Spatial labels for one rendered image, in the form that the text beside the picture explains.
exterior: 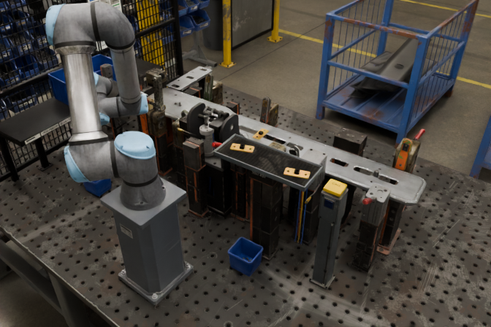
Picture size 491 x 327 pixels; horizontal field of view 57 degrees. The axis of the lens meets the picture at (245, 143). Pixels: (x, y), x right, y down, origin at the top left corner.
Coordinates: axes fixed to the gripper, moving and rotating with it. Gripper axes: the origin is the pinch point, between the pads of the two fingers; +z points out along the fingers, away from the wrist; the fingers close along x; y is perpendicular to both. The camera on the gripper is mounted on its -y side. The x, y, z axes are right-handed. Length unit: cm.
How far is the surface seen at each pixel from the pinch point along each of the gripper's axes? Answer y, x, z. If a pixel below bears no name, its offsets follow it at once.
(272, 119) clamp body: 43, 12, 42
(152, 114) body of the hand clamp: 0.6, -5.3, 9.7
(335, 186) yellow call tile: 96, -4, -9
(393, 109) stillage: 54, 60, 240
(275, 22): -128, 132, 325
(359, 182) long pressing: 96, -1, 21
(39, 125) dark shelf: -36.9, -26.4, -15.0
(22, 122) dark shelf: -46, -28, -17
